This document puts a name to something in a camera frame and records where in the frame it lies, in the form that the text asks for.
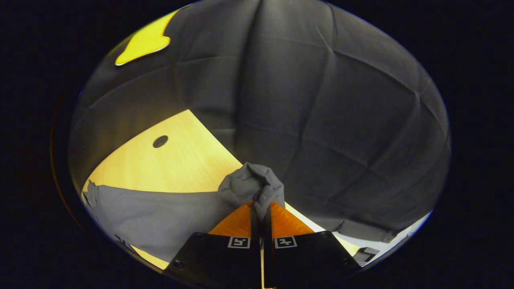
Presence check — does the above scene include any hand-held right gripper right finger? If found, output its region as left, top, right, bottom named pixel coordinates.
left=263, top=201, right=362, bottom=289

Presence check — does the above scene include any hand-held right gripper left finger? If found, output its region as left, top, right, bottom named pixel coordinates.
left=163, top=201, right=262, bottom=289

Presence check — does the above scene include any grey collared shirt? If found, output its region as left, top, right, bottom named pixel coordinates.
left=82, top=162, right=286, bottom=263

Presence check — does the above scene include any black backdrop cloth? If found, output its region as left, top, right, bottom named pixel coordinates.
left=68, top=0, right=451, bottom=243

